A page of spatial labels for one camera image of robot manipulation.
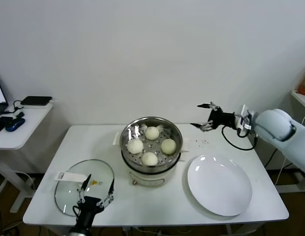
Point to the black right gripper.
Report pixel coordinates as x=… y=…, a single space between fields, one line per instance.
x=221 y=119

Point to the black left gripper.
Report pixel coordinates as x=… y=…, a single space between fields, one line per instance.
x=89 y=204

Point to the white steamed baozi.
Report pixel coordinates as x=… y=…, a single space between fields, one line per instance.
x=152 y=133
x=168 y=146
x=150 y=159
x=135 y=146

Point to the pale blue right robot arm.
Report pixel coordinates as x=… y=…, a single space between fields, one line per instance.
x=275 y=125

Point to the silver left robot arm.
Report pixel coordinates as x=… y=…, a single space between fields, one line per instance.
x=77 y=233

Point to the stainless steel steamer basket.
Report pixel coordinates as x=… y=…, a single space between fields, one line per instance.
x=172 y=130

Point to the white round plate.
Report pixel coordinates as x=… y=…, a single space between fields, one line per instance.
x=216 y=186

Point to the white shelf unit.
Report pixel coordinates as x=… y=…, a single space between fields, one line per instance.
x=298 y=100

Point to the white side desk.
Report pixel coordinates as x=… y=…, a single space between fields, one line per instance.
x=19 y=137

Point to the blue computer mouse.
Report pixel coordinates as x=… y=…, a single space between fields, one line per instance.
x=15 y=124

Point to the small black adapter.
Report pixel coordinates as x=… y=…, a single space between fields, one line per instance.
x=20 y=114

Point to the black flat device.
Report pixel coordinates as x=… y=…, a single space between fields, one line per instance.
x=37 y=100

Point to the black smartphone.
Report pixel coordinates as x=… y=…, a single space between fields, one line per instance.
x=2 y=123

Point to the black laptop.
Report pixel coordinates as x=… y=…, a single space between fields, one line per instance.
x=0 y=98

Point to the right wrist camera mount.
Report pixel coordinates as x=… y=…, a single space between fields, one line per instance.
x=244 y=116

